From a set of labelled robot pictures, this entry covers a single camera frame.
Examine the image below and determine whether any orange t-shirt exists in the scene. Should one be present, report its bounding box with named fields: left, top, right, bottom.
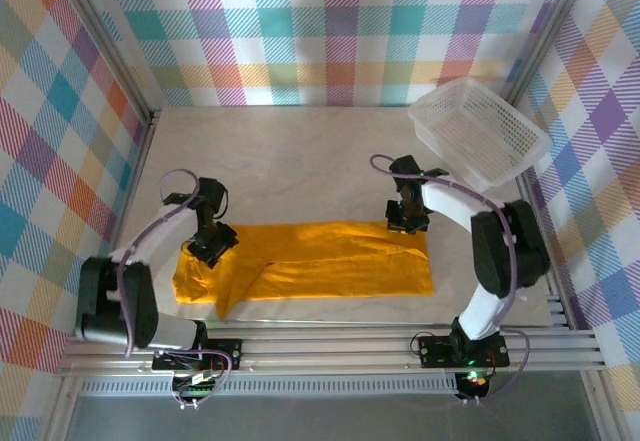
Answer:
left=172, top=219, right=435, bottom=321

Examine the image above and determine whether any white perforated plastic basket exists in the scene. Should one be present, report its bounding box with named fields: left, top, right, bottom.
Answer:
left=407, top=78, right=554, bottom=193

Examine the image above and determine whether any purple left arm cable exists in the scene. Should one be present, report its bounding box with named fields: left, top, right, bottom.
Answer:
left=118, top=168, right=234, bottom=410

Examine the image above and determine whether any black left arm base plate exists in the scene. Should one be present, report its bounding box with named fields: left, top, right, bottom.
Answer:
left=151, top=338, right=244, bottom=373

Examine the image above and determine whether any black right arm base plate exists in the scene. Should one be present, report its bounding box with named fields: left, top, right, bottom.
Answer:
left=417, top=333, right=511, bottom=368

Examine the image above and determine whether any aluminium mounting rail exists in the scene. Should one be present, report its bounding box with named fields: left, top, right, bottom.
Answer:
left=54, top=328, right=609, bottom=377

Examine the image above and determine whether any slotted grey cable duct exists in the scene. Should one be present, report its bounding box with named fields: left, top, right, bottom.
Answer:
left=79, top=378, right=461, bottom=398

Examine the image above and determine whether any aluminium frame post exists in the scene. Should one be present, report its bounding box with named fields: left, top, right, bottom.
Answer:
left=501, top=0, right=599, bottom=108
left=47, top=0, right=162, bottom=123

